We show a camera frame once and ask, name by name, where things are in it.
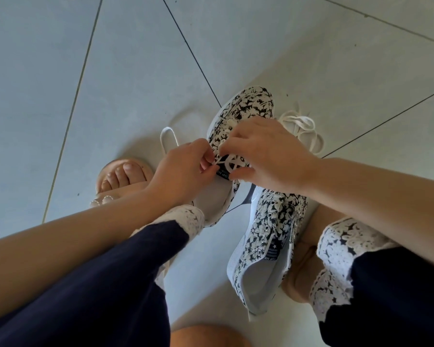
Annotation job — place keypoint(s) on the person's left hand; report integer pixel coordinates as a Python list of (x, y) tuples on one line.
[(181, 173)]

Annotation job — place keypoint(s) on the person's right hand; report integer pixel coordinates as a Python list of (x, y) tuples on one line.
[(275, 155)]

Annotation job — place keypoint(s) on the white shoelace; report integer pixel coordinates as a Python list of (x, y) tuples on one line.
[(303, 124), (169, 135)]

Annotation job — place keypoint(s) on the floral sneaker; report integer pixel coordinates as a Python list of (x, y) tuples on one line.
[(275, 220), (249, 101)]

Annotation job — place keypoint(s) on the person's left forearm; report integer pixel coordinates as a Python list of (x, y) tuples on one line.
[(65, 238)]

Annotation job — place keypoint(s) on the person's right forearm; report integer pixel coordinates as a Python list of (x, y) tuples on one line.
[(383, 202)]

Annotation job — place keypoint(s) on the person's left leg navy trousers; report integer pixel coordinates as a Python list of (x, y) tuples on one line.
[(94, 292)]

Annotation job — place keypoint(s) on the pink slipper with white charms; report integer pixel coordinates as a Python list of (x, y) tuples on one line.
[(112, 166)]

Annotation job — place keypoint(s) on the pink slipper with green charm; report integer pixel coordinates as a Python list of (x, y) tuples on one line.
[(303, 263)]

